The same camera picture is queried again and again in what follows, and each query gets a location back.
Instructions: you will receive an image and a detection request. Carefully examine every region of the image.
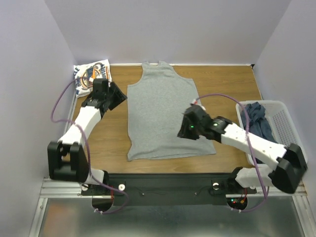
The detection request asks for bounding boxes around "navy blue tank top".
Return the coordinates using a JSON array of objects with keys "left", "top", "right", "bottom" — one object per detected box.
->
[{"left": 244, "top": 102, "right": 277, "bottom": 143}]

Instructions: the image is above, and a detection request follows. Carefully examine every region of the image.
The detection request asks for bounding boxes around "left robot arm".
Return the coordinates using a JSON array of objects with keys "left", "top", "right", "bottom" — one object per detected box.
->
[{"left": 47, "top": 79, "right": 127, "bottom": 195}]

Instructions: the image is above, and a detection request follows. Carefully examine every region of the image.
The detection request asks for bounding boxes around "folded white printed tank top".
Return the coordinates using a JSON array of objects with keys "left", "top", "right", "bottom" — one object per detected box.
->
[{"left": 73, "top": 59, "right": 112, "bottom": 98}]

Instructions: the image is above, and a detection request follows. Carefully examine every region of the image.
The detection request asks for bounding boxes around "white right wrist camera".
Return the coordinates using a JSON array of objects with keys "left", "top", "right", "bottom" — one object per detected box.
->
[{"left": 190, "top": 99, "right": 206, "bottom": 111}]

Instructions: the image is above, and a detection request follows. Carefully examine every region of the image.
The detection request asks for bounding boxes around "aluminium frame rail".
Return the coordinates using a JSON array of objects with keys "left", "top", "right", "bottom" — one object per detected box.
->
[{"left": 30, "top": 180, "right": 315, "bottom": 237}]

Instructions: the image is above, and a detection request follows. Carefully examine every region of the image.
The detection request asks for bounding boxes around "grey tank top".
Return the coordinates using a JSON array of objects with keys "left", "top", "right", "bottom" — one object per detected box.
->
[{"left": 127, "top": 61, "right": 216, "bottom": 161}]

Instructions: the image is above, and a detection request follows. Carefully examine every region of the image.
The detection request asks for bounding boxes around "white plastic laundry basket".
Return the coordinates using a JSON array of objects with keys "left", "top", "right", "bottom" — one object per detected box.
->
[{"left": 240, "top": 100, "right": 308, "bottom": 162}]

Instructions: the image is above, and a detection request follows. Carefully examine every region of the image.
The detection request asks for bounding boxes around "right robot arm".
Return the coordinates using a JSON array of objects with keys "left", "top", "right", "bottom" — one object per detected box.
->
[{"left": 178, "top": 104, "right": 307, "bottom": 194}]

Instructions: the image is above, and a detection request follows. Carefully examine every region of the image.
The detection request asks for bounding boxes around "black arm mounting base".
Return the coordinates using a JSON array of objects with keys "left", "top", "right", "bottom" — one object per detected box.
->
[{"left": 80, "top": 173, "right": 257, "bottom": 207}]

